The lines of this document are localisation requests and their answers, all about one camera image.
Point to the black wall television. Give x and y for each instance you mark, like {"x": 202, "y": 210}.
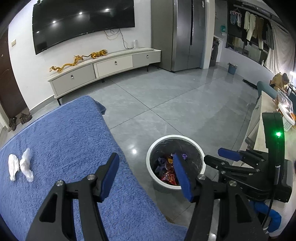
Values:
{"x": 54, "y": 22}

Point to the dark brown entrance door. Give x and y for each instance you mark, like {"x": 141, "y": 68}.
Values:
{"x": 11, "y": 98}

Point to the purple snack bag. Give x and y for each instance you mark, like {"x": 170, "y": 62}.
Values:
{"x": 159, "y": 164}

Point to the small blue waste bin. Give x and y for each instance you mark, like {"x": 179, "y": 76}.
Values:
{"x": 232, "y": 68}

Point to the pair of brown shoes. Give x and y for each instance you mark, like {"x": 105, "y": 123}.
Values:
{"x": 12, "y": 123}

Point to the clear plastic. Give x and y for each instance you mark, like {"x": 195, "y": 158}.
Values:
{"x": 25, "y": 165}

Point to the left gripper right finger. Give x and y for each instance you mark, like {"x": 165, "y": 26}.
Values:
{"x": 236, "y": 219}

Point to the grey steel refrigerator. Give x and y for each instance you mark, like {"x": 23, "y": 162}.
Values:
{"x": 178, "y": 30}

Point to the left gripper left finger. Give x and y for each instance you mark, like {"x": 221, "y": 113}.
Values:
{"x": 66, "y": 202}

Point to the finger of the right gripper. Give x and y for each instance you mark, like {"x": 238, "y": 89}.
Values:
{"x": 226, "y": 167}
{"x": 250, "y": 157}

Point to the white round trash bin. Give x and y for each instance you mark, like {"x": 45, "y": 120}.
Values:
{"x": 170, "y": 144}

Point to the brown orange snack bag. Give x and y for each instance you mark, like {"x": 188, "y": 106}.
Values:
{"x": 169, "y": 176}

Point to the white low tv cabinet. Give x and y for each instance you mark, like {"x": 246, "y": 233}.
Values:
{"x": 92, "y": 70}

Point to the white tissue wad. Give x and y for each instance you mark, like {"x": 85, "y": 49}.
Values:
{"x": 14, "y": 166}

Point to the blue fuzzy table cloth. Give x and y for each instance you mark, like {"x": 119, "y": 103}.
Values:
{"x": 68, "y": 144}

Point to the golden dragon ornament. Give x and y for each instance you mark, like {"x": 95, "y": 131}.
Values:
{"x": 77, "y": 59}

